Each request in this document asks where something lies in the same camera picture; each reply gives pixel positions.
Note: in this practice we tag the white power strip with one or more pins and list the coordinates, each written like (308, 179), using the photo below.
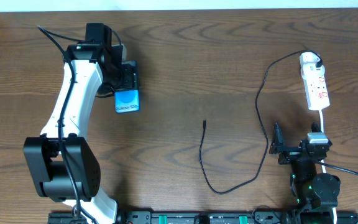
(316, 93)

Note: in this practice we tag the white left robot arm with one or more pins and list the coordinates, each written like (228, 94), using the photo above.
(62, 165)

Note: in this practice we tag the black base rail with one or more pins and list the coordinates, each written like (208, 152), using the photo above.
(263, 217)

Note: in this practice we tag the white USB charger plug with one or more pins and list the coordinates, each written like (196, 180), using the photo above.
(311, 65)

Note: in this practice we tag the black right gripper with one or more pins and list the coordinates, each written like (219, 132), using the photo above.
(294, 150)

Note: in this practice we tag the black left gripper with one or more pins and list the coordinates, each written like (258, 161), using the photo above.
(129, 76)

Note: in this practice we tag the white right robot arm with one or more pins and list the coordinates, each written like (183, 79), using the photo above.
(316, 192)

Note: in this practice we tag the blue Galaxy smartphone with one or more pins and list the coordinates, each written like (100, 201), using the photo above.
(127, 101)

